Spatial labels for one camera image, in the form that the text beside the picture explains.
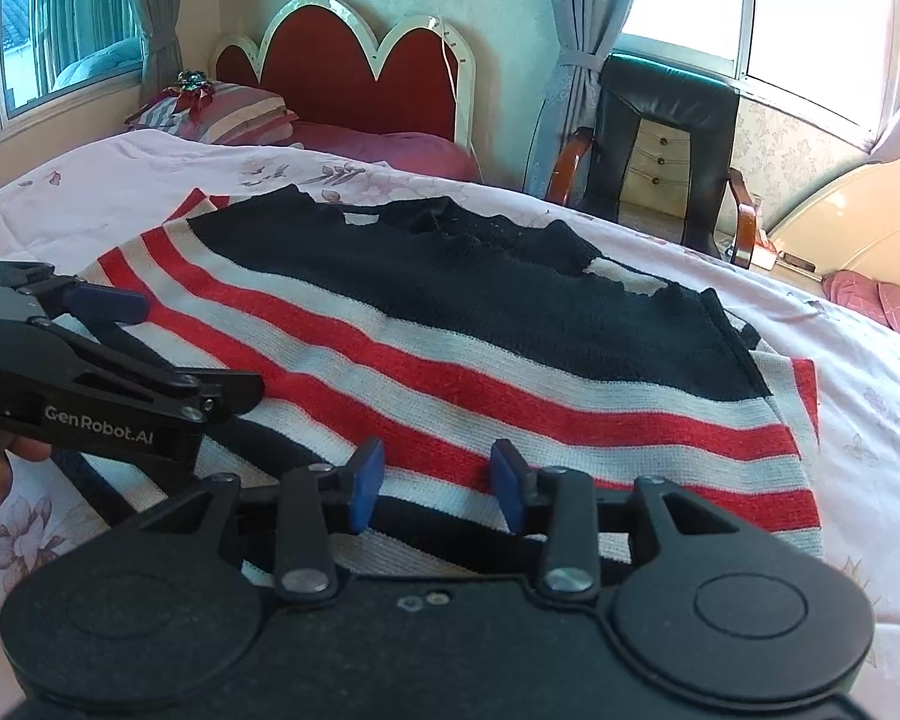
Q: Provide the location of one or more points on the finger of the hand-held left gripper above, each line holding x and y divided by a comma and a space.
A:
232, 394
112, 302

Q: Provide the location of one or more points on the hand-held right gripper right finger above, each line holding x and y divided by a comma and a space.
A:
508, 487

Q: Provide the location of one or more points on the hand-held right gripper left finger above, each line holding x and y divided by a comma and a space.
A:
366, 487

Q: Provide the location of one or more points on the striped knit sweater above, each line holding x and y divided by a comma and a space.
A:
495, 390

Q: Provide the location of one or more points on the striped pillow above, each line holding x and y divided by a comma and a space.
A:
232, 116

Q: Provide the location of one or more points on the dark shiny ribbon bow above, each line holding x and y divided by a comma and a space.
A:
191, 86

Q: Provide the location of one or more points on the blue quilt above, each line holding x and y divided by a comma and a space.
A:
97, 64

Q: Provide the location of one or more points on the side window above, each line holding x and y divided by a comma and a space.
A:
15, 30

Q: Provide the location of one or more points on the dark pink pillow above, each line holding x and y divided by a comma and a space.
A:
390, 150

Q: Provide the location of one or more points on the red scalloped headboard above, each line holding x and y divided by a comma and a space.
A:
330, 75

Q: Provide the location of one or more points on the pink floral bed sheet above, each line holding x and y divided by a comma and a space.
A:
855, 465

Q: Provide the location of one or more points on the black leather armchair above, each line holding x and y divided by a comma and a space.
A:
615, 135

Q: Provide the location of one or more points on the pink patterned pillow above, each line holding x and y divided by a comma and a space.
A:
885, 307

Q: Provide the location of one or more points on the cream rounded headboard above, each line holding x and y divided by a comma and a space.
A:
855, 217

